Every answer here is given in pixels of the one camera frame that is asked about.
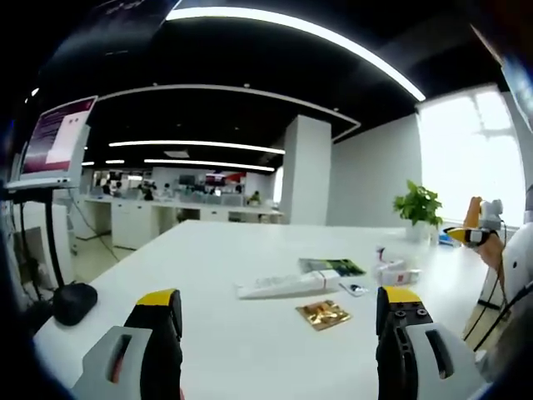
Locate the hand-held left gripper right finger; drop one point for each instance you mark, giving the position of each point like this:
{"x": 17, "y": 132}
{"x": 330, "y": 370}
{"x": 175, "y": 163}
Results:
{"x": 420, "y": 354}

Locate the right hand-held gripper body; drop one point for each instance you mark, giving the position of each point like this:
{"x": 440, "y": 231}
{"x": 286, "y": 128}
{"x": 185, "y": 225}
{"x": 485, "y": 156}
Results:
{"x": 518, "y": 266}

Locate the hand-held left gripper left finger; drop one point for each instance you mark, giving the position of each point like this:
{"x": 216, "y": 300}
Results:
{"x": 145, "y": 358}

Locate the white red-label skincare box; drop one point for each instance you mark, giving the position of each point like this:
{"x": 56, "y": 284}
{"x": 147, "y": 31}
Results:
{"x": 397, "y": 273}

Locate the small white skincare sachet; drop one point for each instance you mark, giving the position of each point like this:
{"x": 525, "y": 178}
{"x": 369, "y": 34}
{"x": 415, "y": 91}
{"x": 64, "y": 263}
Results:
{"x": 354, "y": 288}

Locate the gold skincare sachet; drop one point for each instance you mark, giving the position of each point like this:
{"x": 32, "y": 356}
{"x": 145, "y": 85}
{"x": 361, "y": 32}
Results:
{"x": 324, "y": 316}

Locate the dark green skincare sachet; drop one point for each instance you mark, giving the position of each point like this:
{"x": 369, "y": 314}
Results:
{"x": 333, "y": 266}

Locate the white skincare tube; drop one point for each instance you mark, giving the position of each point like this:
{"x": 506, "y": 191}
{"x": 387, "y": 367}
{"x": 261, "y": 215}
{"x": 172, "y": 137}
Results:
{"x": 287, "y": 285}

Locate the small blue object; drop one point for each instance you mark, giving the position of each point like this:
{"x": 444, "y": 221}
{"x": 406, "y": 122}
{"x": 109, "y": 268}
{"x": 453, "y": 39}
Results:
{"x": 447, "y": 239}

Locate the orange and white device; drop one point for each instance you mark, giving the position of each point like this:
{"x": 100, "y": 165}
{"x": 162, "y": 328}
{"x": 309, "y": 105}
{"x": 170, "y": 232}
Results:
{"x": 483, "y": 212}

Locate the green potted plant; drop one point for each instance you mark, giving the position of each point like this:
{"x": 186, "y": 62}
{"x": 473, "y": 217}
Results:
{"x": 420, "y": 208}

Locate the bright window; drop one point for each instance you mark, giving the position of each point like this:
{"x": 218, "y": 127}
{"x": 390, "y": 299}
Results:
{"x": 466, "y": 158}

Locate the black round stand base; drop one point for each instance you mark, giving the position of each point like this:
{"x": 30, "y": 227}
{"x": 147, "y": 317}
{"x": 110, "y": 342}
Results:
{"x": 75, "y": 303}

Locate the row of white office desks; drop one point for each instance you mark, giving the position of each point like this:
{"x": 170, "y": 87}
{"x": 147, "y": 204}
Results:
{"x": 175, "y": 212}

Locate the black monitor stand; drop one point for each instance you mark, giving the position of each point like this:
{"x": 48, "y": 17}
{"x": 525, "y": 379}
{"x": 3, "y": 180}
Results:
{"x": 54, "y": 233}

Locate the ceiling light strip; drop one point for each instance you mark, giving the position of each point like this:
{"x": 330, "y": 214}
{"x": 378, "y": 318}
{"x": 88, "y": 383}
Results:
{"x": 195, "y": 144}
{"x": 208, "y": 163}

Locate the white computer monitor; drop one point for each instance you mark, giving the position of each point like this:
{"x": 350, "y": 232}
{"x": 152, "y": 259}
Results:
{"x": 54, "y": 141}

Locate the long curved ceiling light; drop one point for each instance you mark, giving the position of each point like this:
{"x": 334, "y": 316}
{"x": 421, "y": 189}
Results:
{"x": 316, "y": 35}

